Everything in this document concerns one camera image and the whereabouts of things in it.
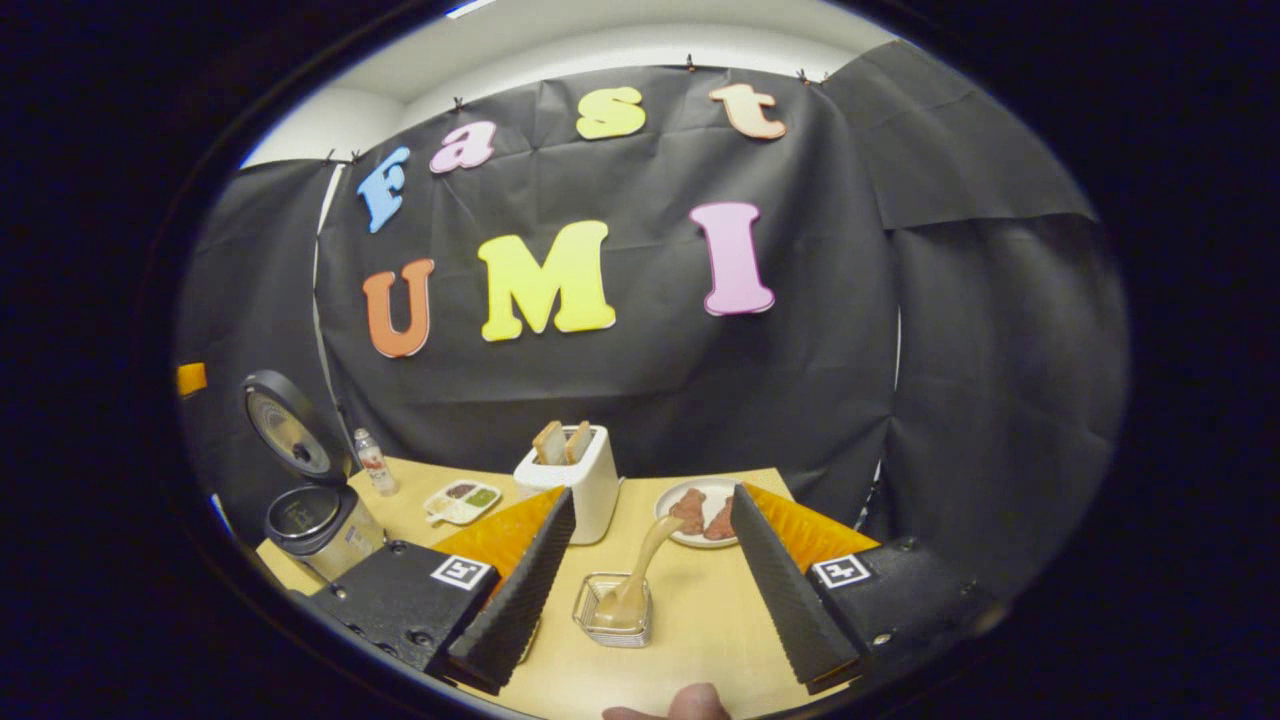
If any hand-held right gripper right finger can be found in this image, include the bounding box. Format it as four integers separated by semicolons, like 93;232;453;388
730;483;1011;694

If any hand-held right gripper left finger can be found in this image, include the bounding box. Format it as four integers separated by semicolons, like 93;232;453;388
290;487;578;696

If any wooden spoon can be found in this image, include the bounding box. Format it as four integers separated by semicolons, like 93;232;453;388
592;513;689;631

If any black rice cooker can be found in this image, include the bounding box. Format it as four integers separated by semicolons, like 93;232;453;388
240;370;389;583

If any white divided sauce dish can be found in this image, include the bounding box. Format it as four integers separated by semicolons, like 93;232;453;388
422;480;503;527

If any white toaster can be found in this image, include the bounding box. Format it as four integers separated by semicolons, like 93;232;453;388
513;425;621;546

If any white round plate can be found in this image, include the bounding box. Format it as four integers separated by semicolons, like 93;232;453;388
655;478;747;549

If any small clear bottle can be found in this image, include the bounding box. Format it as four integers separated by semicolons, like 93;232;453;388
353;428;399;498

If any black backdrop cloth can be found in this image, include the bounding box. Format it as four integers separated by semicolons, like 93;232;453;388
175;40;1131;601

